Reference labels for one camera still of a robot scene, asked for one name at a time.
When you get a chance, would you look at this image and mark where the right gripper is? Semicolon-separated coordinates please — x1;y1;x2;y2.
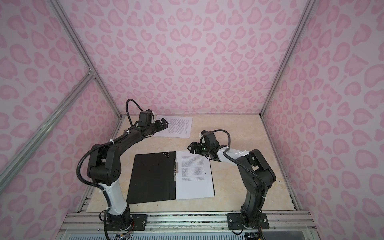
186;141;212;157

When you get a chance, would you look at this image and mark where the printed paper sheet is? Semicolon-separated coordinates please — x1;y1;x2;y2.
176;151;215;200

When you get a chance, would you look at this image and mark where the blue folder black inside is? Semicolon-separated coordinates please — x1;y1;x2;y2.
126;150;216;205

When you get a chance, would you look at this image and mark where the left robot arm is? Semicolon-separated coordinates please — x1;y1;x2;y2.
87;118;169;229

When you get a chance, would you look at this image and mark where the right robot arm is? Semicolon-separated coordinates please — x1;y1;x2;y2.
187;129;276;231

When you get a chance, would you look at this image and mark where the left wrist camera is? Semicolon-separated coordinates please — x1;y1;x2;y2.
138;110;154;127

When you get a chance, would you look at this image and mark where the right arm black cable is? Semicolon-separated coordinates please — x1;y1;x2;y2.
209;129;271;199

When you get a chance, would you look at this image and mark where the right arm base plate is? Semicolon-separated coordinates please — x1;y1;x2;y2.
226;213;270;230

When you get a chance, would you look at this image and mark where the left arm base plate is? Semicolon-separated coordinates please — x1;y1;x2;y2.
105;214;148;232

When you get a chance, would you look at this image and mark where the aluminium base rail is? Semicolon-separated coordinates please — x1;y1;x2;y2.
56;211;320;240

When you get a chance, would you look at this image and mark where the diagonal aluminium frame bar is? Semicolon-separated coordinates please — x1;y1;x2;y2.
1;71;94;193

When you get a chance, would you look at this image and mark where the left corner aluminium post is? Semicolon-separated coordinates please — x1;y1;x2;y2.
48;0;123;120

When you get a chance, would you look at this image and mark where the corner aluminium post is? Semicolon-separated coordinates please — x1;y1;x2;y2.
260;0;319;119
48;0;123;120

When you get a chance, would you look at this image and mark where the right corner aluminium post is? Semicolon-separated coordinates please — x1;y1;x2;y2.
260;0;319;119

